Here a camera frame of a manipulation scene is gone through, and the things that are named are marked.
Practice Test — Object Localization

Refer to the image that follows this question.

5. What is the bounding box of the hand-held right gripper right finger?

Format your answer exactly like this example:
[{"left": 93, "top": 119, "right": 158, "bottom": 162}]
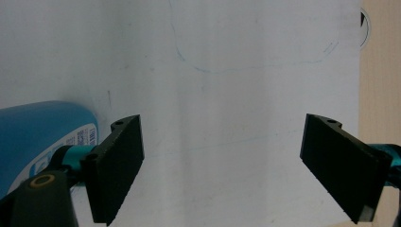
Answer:
[{"left": 299, "top": 113, "right": 401, "bottom": 225}]

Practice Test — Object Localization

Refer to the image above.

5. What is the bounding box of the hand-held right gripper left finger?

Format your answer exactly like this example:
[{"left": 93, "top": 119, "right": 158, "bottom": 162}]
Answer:
[{"left": 61, "top": 114, "right": 146, "bottom": 227}]

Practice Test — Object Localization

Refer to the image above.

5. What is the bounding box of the blue bottle with white label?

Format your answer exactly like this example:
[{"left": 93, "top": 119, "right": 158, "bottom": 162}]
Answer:
[{"left": 0, "top": 100, "right": 99, "bottom": 201}]

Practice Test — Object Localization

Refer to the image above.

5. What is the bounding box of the round black and white marker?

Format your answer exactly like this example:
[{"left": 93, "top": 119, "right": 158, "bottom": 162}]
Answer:
[{"left": 359, "top": 8, "right": 371, "bottom": 50}]

